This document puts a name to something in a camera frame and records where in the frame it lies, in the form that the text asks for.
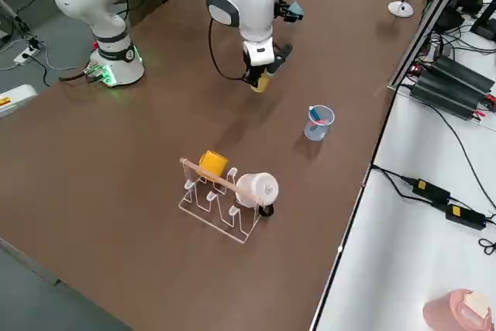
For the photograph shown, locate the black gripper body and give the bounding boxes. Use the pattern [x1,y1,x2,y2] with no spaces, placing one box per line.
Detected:
[247,61,273,75]
[273,0,291,19]

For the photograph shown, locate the yellow plastic cup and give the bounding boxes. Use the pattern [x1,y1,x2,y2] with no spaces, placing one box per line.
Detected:
[250,72,271,94]

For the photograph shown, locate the clear acrylic cup rack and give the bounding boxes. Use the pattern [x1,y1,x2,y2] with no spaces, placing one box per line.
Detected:
[178,158,268,245]

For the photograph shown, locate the clear plastic measuring beaker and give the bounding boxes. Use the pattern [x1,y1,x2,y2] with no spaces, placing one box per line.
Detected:
[304,104,336,142]

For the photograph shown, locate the orange yellow mug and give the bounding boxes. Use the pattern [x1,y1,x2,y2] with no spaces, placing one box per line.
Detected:
[198,150,229,183]

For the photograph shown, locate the wooden rod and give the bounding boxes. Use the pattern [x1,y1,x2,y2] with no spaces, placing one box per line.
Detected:
[179,157,272,206]

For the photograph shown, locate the white mug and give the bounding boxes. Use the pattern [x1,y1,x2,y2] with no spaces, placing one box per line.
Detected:
[235,171,280,208]

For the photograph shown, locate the black ribbed power supply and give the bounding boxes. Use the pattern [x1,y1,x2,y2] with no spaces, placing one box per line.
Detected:
[429,55,496,95]
[410,73,484,121]

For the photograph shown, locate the black stand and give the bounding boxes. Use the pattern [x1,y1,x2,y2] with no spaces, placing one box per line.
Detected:
[470,0,496,43]

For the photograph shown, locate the black power adapter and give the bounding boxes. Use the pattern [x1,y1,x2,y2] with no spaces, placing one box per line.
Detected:
[444,203,487,231]
[411,178,452,203]

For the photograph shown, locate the white power strip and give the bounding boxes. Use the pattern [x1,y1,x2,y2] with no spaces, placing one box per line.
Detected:
[13,46,42,64]

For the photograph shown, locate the white box with yellow label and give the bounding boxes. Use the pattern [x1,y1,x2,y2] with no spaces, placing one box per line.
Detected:
[0,84,39,119]

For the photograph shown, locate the pink roll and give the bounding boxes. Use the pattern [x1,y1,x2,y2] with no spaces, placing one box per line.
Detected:
[422,288,493,331]

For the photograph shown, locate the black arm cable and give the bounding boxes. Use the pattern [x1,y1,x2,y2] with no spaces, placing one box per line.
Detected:
[208,16,253,83]

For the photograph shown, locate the aluminium frame rail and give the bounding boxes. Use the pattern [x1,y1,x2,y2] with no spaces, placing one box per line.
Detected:
[386,0,478,90]

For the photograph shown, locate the black adapter cable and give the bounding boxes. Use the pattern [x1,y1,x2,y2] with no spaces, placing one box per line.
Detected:
[370,164,418,187]

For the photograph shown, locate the black base cable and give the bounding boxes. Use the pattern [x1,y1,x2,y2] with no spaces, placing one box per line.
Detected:
[58,69,98,83]

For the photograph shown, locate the long black power cable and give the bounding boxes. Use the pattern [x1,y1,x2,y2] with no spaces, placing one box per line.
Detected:
[424,100,496,212]

